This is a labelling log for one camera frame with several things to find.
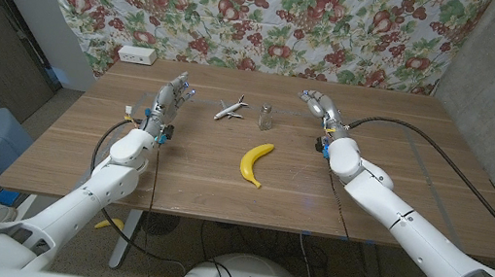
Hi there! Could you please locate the small yellow floor object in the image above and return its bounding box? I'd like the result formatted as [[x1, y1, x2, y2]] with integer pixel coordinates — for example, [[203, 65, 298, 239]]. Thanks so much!
[[93, 214, 126, 234]]

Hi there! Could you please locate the white toy airplane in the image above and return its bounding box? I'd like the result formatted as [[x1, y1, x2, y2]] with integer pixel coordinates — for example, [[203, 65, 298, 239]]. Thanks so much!
[[213, 91, 251, 125]]

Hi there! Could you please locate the clear glass salt shaker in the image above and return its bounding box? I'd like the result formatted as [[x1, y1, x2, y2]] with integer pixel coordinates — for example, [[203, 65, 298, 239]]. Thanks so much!
[[257, 101, 276, 133]]

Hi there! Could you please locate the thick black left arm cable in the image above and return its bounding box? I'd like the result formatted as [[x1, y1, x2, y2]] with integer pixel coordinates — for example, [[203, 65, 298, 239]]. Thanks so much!
[[77, 114, 208, 268]]

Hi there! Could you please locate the black round floor fan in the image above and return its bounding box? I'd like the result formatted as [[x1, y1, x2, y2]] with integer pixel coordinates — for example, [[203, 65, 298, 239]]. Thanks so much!
[[138, 209, 182, 240]]

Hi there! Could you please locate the floral fruit print backdrop cloth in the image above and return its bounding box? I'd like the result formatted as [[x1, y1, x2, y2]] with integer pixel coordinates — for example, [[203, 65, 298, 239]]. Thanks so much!
[[12, 0, 493, 134]]

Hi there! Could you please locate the yellow banana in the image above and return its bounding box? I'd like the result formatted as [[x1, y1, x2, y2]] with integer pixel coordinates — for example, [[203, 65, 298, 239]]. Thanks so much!
[[235, 139, 276, 191]]

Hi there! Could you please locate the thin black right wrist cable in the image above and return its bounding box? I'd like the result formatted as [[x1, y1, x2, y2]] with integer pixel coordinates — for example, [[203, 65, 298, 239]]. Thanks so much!
[[316, 167, 362, 241]]

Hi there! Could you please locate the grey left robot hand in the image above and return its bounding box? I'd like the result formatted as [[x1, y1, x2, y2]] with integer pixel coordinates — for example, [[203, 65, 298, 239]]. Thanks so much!
[[138, 65, 200, 149]]

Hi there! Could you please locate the white table leg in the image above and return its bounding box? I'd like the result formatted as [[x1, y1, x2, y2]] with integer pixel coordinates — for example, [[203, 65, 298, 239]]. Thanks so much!
[[107, 205, 144, 274]]

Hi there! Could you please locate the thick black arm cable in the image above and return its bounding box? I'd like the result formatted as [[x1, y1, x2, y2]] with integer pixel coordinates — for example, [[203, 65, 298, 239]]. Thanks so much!
[[77, 114, 208, 268], [330, 112, 495, 264]]

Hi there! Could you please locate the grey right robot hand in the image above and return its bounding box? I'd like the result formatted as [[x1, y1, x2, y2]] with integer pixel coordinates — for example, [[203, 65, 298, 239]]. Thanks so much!
[[289, 87, 356, 160]]

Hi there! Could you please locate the white power strip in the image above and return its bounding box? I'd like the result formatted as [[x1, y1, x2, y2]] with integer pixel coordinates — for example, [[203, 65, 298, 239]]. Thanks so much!
[[116, 43, 159, 68]]

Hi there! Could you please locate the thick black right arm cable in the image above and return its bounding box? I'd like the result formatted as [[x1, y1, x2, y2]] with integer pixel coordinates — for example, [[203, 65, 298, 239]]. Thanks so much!
[[330, 112, 495, 264]]

